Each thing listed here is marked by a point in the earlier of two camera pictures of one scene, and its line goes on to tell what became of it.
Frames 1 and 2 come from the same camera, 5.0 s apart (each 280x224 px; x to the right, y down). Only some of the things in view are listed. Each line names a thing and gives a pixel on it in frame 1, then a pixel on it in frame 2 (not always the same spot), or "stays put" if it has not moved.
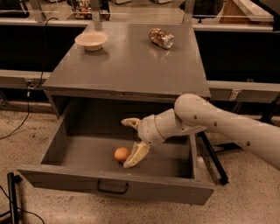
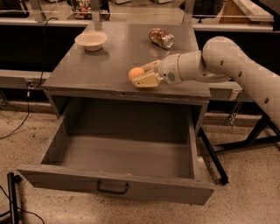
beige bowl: x=92 y=40 stays put
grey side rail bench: x=23 y=79 stays put
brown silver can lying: x=160 y=38 stays put
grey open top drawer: x=80 y=154 stays put
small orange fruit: x=122 y=154 -> x=136 y=72
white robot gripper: x=148 y=129 -> x=168 y=69
